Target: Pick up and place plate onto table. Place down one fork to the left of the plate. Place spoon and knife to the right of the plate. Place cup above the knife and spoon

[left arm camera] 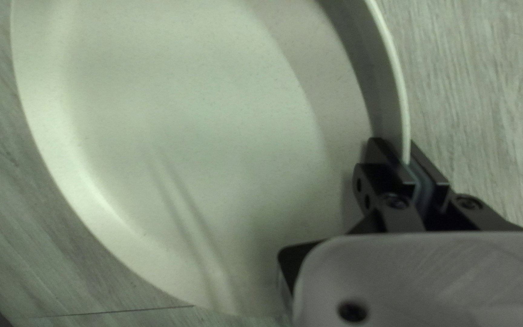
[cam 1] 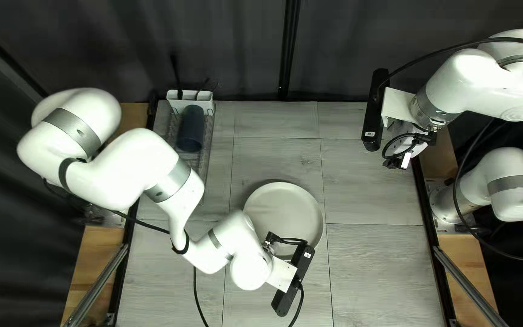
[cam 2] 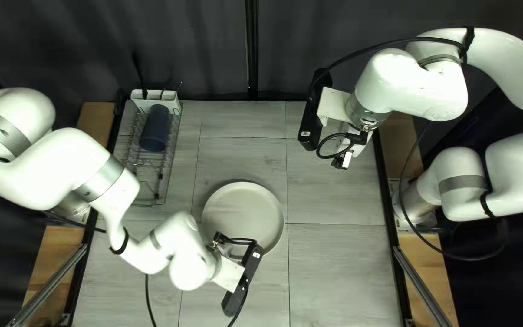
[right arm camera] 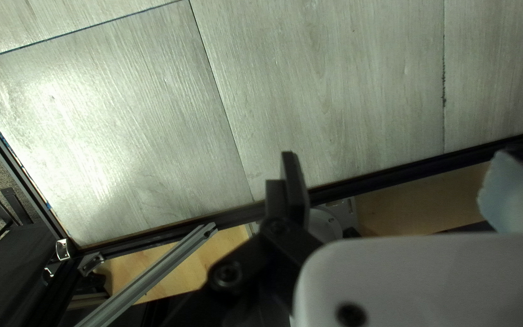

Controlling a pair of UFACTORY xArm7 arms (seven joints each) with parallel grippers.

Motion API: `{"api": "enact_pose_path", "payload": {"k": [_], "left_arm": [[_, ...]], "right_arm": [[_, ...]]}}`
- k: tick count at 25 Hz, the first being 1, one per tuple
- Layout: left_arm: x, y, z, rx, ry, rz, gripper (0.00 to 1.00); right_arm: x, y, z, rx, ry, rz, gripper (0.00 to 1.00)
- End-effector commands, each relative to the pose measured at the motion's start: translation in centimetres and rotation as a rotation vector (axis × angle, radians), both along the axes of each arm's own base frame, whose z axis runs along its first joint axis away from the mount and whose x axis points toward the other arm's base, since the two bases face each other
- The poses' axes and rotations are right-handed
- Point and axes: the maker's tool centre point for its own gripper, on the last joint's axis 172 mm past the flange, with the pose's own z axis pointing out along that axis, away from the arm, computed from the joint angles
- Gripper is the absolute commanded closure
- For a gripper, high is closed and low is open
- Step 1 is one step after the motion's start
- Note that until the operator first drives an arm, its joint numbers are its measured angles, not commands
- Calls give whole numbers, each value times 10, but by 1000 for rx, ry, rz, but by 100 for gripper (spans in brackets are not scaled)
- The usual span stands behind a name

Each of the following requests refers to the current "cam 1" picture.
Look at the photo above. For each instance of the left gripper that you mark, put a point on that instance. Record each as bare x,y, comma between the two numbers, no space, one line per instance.
284,275

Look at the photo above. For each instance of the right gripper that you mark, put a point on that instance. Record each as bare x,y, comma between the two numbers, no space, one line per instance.
397,106

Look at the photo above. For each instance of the dark blue cup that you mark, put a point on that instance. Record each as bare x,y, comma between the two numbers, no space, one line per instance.
190,129

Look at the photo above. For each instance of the black knife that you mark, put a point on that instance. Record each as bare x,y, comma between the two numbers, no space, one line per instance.
180,91

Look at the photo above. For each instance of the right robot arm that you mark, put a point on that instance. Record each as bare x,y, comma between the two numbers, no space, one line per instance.
479,81

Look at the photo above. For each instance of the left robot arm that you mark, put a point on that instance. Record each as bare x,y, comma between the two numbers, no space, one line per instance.
143,168

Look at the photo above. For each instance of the pale plate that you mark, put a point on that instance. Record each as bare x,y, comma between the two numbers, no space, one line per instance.
284,213

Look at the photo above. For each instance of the white cutlery holder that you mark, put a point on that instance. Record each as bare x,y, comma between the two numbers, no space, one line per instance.
173,106

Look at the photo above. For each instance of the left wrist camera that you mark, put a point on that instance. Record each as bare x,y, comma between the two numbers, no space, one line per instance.
295,277

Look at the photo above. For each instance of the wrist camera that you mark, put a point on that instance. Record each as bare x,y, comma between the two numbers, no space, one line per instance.
374,113
295,277

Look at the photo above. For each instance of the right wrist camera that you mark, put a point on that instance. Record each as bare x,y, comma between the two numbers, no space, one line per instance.
374,113

